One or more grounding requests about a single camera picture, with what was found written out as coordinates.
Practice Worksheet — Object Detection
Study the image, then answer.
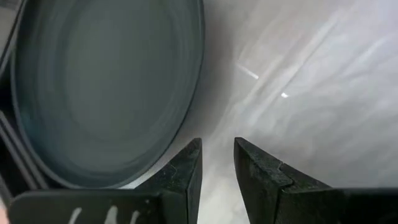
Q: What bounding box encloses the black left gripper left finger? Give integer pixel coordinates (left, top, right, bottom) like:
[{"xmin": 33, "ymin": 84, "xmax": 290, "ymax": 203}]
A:
[{"xmin": 7, "ymin": 138, "xmax": 203, "ymax": 224}]

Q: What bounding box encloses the grey-blue plate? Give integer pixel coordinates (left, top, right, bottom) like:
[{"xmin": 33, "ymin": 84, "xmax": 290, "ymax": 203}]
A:
[{"xmin": 11, "ymin": 0, "xmax": 206, "ymax": 190}]

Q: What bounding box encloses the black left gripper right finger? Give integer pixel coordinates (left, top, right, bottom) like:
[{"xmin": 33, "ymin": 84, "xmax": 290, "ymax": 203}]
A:
[{"xmin": 233, "ymin": 136, "xmax": 398, "ymax": 224}]

